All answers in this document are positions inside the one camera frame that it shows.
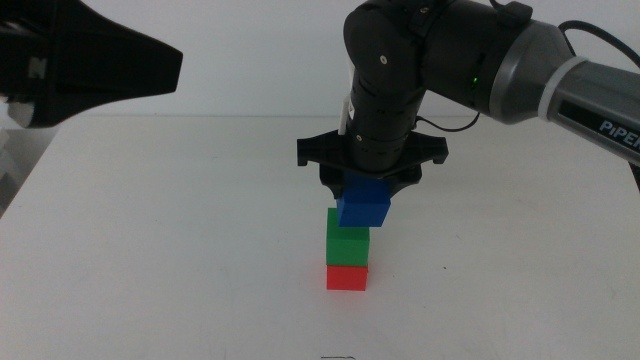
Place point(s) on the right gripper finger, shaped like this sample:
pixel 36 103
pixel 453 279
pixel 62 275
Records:
pixel 334 181
pixel 404 179

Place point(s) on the green cube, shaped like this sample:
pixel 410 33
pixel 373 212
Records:
pixel 347 247

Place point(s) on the blue cube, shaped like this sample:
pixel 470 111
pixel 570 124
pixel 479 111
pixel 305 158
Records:
pixel 364 207

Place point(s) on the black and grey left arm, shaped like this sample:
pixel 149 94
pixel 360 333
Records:
pixel 90 65

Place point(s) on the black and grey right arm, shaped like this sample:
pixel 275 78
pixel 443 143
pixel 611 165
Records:
pixel 450 45

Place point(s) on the red cube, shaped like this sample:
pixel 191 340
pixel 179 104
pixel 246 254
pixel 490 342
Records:
pixel 347 279

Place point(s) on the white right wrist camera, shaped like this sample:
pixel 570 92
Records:
pixel 346 115

